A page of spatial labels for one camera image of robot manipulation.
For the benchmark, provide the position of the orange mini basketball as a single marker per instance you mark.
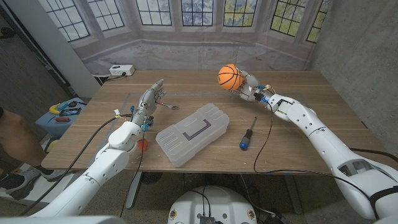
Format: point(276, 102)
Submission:
point(229, 77)

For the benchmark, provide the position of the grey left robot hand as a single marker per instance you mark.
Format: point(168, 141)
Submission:
point(149, 99)

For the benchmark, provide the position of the grey tape outline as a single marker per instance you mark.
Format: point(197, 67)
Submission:
point(192, 93)

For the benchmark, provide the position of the white power strip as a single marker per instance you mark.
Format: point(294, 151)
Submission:
point(122, 70)

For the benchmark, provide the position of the person with grey sneakers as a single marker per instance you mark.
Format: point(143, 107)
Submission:
point(15, 140)

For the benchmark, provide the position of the clear plastic clamshell container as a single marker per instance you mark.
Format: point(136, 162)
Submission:
point(189, 137)

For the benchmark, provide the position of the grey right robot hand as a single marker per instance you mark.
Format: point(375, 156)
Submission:
point(252, 88)

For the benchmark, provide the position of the grey table leg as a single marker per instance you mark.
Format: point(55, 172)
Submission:
point(293, 194)
point(133, 189)

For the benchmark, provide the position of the printed window backdrop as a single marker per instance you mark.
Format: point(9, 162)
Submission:
point(199, 53)

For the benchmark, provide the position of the red orange plastic piece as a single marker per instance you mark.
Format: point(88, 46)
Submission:
point(145, 145)

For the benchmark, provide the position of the small red flat item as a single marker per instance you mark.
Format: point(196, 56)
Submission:
point(62, 119)

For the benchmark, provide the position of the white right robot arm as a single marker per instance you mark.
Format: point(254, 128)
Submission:
point(326, 143)

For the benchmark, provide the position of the blue stool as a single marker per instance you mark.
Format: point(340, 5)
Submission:
point(49, 126)

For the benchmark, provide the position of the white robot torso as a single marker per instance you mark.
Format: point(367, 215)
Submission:
point(214, 202)

